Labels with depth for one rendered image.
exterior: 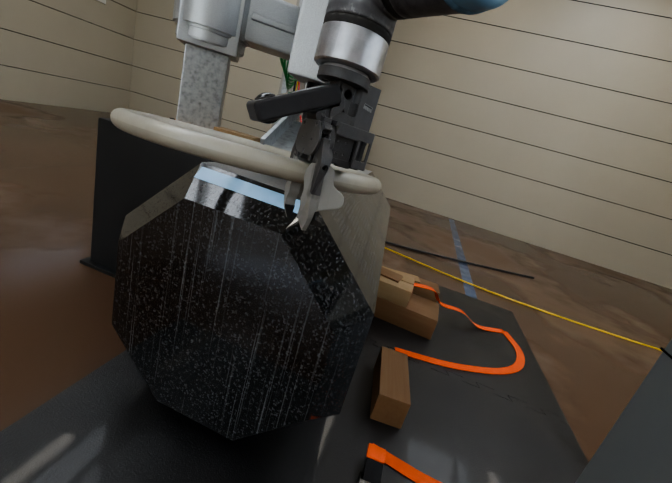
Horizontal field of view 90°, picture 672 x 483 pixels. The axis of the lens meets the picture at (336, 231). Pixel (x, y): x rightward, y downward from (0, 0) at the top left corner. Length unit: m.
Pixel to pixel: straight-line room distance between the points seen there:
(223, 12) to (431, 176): 4.89
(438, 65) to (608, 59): 2.34
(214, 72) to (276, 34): 0.34
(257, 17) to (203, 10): 0.24
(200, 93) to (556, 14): 5.63
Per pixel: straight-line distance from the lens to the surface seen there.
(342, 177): 0.50
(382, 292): 1.98
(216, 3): 1.79
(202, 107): 1.84
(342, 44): 0.46
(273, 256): 0.82
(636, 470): 0.81
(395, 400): 1.38
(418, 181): 6.16
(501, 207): 6.31
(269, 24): 1.86
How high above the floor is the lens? 0.99
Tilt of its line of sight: 17 degrees down
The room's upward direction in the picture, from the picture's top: 16 degrees clockwise
